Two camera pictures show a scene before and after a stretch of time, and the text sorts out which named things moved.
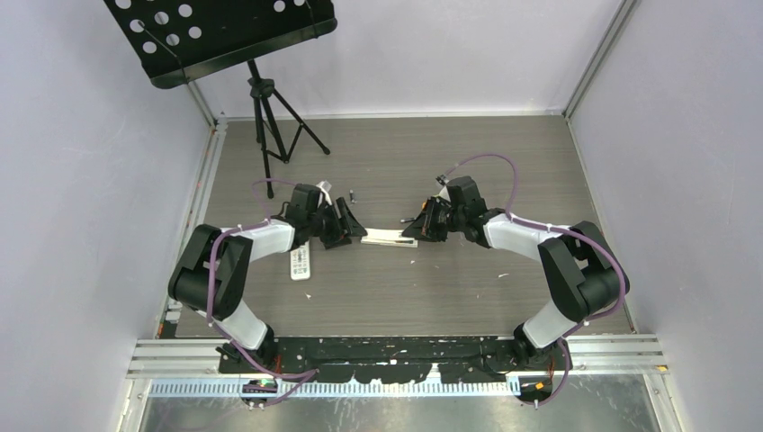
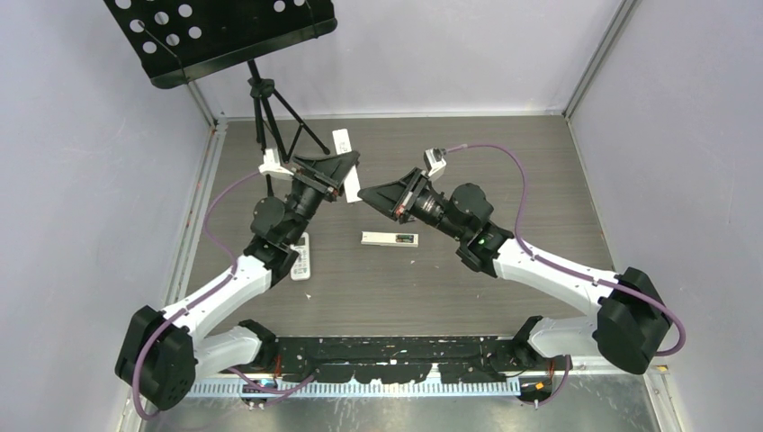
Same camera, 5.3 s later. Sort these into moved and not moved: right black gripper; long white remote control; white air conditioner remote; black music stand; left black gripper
Moved: left black gripper; right black gripper
Not moved: white air conditioner remote; long white remote control; black music stand
